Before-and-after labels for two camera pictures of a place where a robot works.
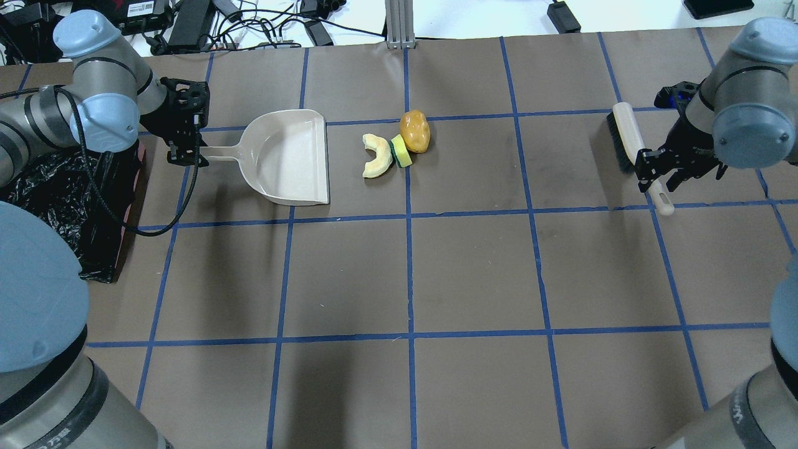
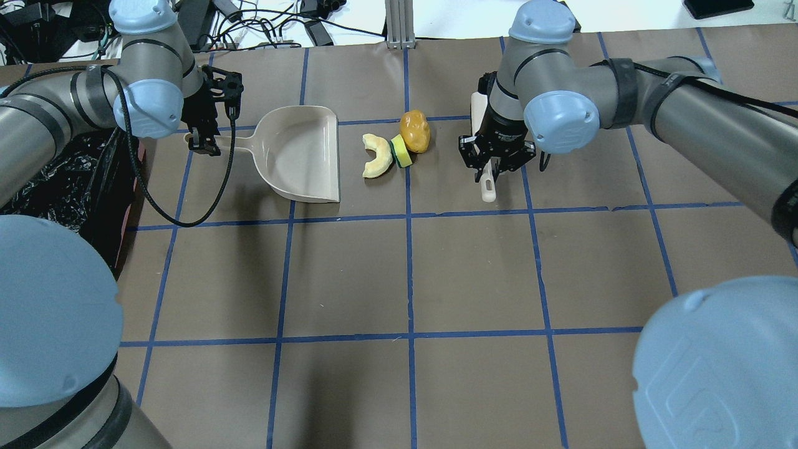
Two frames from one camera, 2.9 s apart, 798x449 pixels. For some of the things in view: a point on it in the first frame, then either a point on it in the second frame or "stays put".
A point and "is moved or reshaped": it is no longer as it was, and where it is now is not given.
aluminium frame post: x=399 y=24 stays put
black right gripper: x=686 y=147 -> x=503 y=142
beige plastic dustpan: x=283 y=155 is moved or reshaped
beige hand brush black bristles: x=628 y=141 -> x=478 y=107
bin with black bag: x=58 y=183 stays put
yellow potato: x=415 y=131 stays put
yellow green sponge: x=400 y=151 stays put
